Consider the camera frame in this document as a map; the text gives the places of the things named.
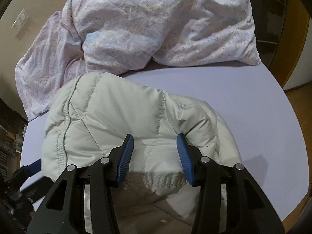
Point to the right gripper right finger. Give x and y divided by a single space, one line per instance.
230 200

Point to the white wall switch plate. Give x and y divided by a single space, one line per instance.
20 22

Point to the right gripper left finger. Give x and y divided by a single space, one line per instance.
63 207

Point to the beige quilted puffer jacket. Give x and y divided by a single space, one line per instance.
93 113

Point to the pink patterned duvet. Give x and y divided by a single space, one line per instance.
117 36

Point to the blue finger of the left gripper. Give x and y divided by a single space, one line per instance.
33 168

